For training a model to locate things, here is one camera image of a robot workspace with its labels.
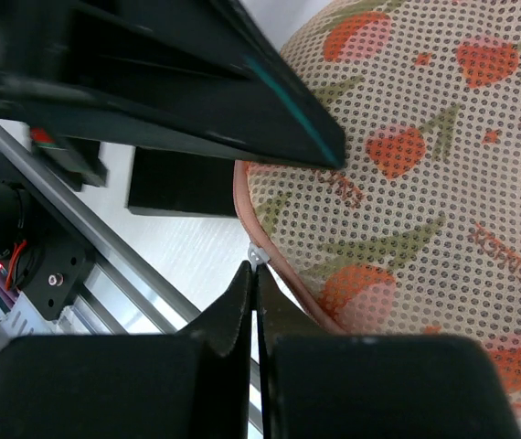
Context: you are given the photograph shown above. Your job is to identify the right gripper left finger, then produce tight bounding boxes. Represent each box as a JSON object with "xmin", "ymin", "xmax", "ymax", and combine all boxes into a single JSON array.
[{"xmin": 0, "ymin": 262, "xmax": 252, "ymax": 438}]

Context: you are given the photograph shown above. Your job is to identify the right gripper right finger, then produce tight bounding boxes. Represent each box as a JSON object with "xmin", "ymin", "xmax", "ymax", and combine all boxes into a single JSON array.
[{"xmin": 255, "ymin": 266, "xmax": 521, "ymax": 438}]

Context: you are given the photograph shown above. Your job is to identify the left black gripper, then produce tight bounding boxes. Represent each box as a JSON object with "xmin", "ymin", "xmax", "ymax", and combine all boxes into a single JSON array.
[{"xmin": 0, "ymin": 1, "xmax": 346, "ymax": 218}]

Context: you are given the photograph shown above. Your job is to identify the floral mesh laundry bag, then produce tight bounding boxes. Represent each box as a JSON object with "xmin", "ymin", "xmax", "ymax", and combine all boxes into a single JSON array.
[{"xmin": 234, "ymin": 1, "xmax": 521, "ymax": 417}]

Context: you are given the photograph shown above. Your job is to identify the aluminium front rail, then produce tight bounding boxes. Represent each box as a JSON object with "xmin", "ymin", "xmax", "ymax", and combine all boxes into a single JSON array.
[{"xmin": 0, "ymin": 125, "xmax": 263, "ymax": 437}]

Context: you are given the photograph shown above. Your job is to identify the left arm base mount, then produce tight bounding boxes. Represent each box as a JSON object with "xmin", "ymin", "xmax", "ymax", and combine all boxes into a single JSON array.
[{"xmin": 0, "ymin": 136, "xmax": 97, "ymax": 321}]

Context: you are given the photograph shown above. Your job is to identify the white slotted cable duct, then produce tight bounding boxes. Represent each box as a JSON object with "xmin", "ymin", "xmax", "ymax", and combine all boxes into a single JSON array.
[{"xmin": 0, "ymin": 253, "xmax": 56, "ymax": 337}]

